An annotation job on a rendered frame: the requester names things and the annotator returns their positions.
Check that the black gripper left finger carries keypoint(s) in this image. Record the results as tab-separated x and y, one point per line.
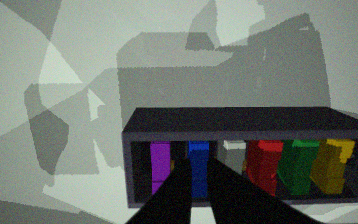
171	203

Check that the white fuse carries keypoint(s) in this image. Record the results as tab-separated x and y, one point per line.
232	154

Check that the dark grey fuse block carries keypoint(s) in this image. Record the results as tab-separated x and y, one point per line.
300	155

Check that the blue fuse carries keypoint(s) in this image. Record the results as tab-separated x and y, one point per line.
198	154

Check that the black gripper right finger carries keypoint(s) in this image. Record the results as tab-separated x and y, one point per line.
236	200

